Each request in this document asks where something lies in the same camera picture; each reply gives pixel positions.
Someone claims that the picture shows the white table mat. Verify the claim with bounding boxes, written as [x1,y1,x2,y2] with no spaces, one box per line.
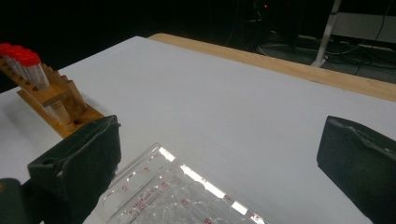
[0,35,396,224]

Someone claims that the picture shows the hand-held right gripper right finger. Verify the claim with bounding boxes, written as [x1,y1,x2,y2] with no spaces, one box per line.
[317,115,396,224]

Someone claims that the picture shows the dark equipment stand red light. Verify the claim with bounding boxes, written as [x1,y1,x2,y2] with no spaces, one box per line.
[246,0,275,35]

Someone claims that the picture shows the wooden test tube rack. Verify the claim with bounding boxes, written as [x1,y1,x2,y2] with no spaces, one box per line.
[0,59,106,139]

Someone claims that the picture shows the floor cables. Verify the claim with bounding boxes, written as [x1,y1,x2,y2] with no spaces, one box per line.
[255,29,396,71]

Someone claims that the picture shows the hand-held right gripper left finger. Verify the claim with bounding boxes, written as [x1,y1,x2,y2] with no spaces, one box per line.
[27,115,122,224]

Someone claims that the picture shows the clear plastic well plate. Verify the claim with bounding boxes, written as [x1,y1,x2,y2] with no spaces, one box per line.
[82,143,272,224]

